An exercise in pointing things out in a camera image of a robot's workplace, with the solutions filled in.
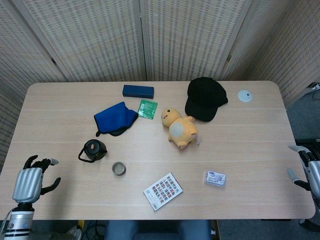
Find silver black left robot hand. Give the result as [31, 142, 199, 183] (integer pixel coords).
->
[11, 154, 62, 204]

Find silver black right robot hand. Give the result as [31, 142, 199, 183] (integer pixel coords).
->
[287, 143, 320, 198]

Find black round lidded container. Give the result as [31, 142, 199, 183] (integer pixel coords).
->
[78, 139, 109, 164]

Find black table foot bar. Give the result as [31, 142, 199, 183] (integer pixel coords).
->
[294, 138, 320, 146]

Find small metal tin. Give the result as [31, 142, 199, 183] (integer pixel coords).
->
[111, 161, 127, 176]

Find purple tissue pack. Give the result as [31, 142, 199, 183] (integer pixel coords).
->
[202, 169, 228, 188]

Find white round table grommet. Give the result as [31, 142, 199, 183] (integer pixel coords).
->
[237, 89, 253, 103]

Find blue cloth with black trim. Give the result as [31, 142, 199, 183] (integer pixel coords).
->
[93, 101, 140, 138]

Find woven wooden screen panel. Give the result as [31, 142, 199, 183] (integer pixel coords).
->
[12, 0, 147, 83]
[219, 0, 320, 106]
[0, 0, 70, 173]
[138, 0, 253, 82]

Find black baseball cap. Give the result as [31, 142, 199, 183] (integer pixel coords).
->
[184, 77, 229, 123]

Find blue chair seat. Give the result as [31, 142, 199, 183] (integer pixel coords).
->
[103, 219, 213, 240]

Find white card with stamp pictures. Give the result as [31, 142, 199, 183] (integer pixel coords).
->
[142, 172, 184, 212]

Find yellow plush duck toy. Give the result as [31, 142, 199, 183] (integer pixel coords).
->
[160, 107, 202, 150]

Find green foil sachet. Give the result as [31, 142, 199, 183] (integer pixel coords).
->
[137, 99, 159, 120]

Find long dark blue box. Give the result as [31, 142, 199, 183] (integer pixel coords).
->
[122, 84, 156, 100]

